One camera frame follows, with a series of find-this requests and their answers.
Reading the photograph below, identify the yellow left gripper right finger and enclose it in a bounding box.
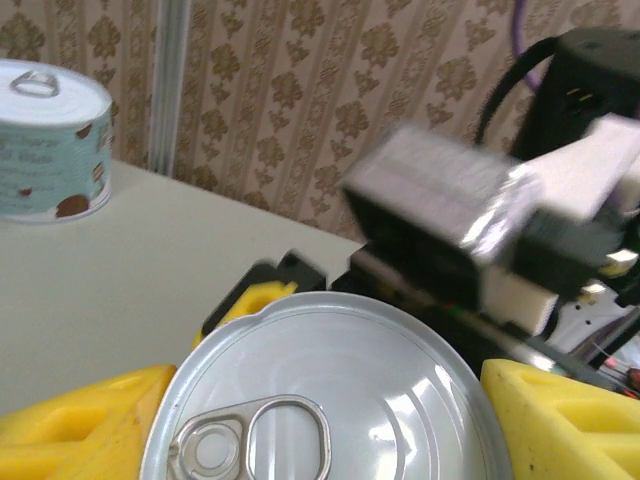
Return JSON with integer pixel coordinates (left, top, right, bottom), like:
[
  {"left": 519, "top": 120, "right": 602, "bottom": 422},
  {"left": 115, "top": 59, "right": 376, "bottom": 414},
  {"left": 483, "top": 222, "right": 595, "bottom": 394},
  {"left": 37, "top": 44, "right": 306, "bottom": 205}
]
[{"left": 479, "top": 358, "right": 640, "bottom": 480}]

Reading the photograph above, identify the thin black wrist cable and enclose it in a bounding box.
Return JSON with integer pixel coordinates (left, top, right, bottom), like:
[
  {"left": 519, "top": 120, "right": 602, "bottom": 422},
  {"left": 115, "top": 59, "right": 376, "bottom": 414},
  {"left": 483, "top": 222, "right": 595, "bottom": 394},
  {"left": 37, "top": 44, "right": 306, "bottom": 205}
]
[{"left": 474, "top": 37, "right": 559, "bottom": 146}]

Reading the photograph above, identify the teal labelled food can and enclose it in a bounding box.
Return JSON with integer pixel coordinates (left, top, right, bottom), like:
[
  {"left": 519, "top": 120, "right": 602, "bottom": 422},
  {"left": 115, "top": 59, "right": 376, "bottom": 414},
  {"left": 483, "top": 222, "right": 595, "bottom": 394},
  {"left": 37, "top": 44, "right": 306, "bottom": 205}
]
[{"left": 0, "top": 58, "right": 114, "bottom": 225}]

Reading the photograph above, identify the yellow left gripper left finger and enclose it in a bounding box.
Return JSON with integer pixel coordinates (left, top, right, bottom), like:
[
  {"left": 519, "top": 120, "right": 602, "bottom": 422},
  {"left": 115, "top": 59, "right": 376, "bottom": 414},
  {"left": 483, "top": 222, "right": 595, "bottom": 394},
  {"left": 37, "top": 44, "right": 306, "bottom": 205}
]
[{"left": 0, "top": 363, "right": 179, "bottom": 480}]

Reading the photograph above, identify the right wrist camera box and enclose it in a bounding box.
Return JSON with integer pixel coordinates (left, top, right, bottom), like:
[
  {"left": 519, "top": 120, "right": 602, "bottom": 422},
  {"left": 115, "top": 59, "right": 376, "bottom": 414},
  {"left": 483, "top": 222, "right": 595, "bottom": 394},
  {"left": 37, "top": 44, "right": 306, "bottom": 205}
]
[{"left": 339, "top": 114, "right": 640, "bottom": 339}]

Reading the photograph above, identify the pink labelled food can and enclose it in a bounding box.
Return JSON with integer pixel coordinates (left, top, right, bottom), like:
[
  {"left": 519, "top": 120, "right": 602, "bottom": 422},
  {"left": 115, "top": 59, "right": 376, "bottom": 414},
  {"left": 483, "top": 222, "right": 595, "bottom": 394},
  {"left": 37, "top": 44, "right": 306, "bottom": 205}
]
[{"left": 139, "top": 291, "right": 516, "bottom": 480}]

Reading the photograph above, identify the aluminium frame post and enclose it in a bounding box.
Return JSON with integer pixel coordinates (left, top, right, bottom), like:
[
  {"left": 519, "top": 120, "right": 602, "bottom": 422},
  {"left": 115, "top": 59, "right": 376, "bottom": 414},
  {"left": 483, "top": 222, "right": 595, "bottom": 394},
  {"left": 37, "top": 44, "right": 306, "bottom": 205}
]
[{"left": 148, "top": 0, "right": 194, "bottom": 177}]

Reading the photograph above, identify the grey metal box counter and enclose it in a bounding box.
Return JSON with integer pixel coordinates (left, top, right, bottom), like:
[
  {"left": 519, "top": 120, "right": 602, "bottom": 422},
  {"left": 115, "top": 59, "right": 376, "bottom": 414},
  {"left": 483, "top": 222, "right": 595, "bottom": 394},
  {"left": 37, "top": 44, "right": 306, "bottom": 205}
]
[{"left": 0, "top": 159, "right": 366, "bottom": 416}]

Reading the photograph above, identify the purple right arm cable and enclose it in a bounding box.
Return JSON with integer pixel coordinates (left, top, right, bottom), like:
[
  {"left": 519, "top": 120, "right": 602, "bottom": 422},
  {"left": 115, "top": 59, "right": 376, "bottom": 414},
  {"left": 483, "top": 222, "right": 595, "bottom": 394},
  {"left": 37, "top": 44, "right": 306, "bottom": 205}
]
[{"left": 509, "top": 0, "right": 551, "bottom": 94}]

